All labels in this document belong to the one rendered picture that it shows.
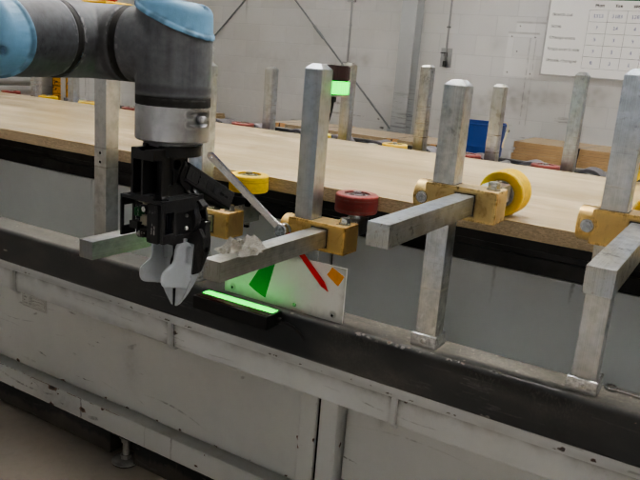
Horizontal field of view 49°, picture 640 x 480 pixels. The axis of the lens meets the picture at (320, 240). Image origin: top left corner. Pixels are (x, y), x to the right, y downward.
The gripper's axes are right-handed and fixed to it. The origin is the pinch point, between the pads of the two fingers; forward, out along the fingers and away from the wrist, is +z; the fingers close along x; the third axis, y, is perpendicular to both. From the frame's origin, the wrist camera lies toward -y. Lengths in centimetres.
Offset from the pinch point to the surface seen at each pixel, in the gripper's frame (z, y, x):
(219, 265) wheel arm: -3.0, -6.3, 1.4
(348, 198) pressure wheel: -7.6, -43.5, 0.3
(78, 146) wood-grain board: -6, -51, -81
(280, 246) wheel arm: -3.1, -20.9, 1.5
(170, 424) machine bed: 65, -61, -56
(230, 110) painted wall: 48, -759, -598
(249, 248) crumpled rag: -4.7, -11.5, 2.4
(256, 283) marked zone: 9.4, -34.7, -12.5
